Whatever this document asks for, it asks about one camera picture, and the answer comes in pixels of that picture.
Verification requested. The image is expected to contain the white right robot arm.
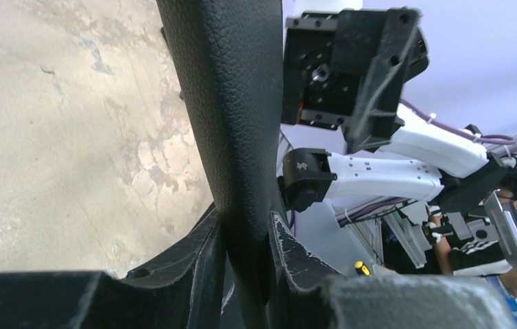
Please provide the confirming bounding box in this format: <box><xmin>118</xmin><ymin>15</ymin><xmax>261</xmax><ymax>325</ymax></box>
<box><xmin>278</xmin><ymin>8</ymin><xmax>507</xmax><ymax>212</ymax></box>

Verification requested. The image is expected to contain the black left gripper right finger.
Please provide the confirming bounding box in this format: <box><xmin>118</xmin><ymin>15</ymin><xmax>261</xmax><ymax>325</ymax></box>
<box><xmin>269</xmin><ymin>211</ymin><xmax>517</xmax><ymax>328</ymax></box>

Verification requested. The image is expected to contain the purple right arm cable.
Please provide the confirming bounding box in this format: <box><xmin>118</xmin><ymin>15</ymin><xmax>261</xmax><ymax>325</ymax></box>
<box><xmin>399</xmin><ymin>97</ymin><xmax>517</xmax><ymax>158</ymax></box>

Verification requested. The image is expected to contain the person in black shirt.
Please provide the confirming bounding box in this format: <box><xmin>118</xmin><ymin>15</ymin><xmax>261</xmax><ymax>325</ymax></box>
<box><xmin>426</xmin><ymin>167</ymin><xmax>517</xmax><ymax>276</ymax></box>

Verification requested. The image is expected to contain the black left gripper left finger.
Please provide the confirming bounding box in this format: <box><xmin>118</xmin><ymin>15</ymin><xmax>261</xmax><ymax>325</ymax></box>
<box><xmin>0</xmin><ymin>206</ymin><xmax>226</xmax><ymax>328</ymax></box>

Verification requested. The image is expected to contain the black zippered tool case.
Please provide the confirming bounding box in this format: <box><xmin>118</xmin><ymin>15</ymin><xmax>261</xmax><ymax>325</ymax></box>
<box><xmin>158</xmin><ymin>1</ymin><xmax>283</xmax><ymax>328</ymax></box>

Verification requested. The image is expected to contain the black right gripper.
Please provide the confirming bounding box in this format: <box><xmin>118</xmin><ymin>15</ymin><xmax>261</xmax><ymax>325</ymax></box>
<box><xmin>281</xmin><ymin>7</ymin><xmax>429</xmax><ymax>153</ymax></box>

